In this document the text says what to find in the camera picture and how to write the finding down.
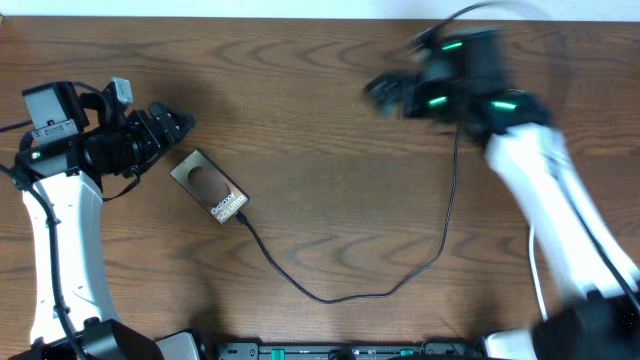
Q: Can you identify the black charger cable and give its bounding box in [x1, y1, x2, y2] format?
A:
[234, 127, 461, 305]

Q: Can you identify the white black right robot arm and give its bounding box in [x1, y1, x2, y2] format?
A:
[365, 26, 639, 359]

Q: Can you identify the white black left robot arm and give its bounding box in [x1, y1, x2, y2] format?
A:
[1, 77, 211, 360]

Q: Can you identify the white power strip cord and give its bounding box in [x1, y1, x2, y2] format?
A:
[527, 224, 551, 321]

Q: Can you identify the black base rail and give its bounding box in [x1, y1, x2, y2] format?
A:
[216, 342, 485, 360]

